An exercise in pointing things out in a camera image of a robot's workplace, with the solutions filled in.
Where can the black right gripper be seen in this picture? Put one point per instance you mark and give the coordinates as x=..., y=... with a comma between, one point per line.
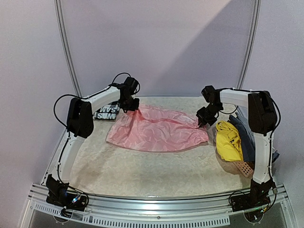
x=204, y=116

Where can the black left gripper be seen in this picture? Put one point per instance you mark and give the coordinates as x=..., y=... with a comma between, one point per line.
x=135, y=106

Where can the black white checkered shirt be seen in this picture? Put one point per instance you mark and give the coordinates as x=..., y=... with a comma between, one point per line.
x=108, y=112

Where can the pink garment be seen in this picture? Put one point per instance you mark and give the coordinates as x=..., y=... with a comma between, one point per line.
x=156, y=129

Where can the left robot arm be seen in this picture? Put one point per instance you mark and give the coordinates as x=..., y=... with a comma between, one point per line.
x=80, y=124

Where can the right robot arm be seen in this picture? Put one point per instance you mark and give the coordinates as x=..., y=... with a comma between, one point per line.
x=262, y=118

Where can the pink laundry basket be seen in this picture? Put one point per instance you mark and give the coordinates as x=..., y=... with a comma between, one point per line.
x=244, y=168

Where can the yellow garment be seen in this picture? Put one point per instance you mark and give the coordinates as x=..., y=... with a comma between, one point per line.
x=228, y=142

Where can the navy blue garment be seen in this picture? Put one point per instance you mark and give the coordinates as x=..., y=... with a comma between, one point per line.
x=246, y=137

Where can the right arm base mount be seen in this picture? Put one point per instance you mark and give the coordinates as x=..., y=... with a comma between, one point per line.
x=239, y=201

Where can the aluminium front rail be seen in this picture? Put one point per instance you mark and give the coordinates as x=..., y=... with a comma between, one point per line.
x=213, y=211

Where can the right corner wall post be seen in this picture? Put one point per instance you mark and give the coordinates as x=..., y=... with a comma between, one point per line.
x=250, y=42

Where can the corner wall post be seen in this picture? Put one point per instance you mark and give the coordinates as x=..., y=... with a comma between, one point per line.
x=250, y=42
x=65, y=46

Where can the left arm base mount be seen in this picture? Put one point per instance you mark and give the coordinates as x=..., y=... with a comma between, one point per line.
x=65, y=196

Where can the left corner wall post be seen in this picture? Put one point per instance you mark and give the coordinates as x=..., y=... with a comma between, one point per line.
x=65, y=46

